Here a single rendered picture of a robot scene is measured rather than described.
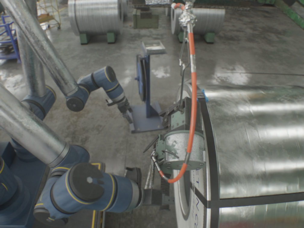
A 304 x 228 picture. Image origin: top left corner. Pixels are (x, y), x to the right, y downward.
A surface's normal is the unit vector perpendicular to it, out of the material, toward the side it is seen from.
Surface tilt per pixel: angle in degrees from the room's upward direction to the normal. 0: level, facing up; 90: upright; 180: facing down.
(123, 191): 49
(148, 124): 0
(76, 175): 38
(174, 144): 42
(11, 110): 59
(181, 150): 28
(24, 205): 23
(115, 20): 101
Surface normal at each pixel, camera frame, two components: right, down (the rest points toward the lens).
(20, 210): 0.36, -0.63
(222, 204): 0.01, -0.08
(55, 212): -0.23, 0.46
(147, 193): -0.71, -0.36
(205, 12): 0.02, 0.44
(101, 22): 0.02, 0.76
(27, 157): 0.06, -0.49
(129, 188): 0.69, -0.50
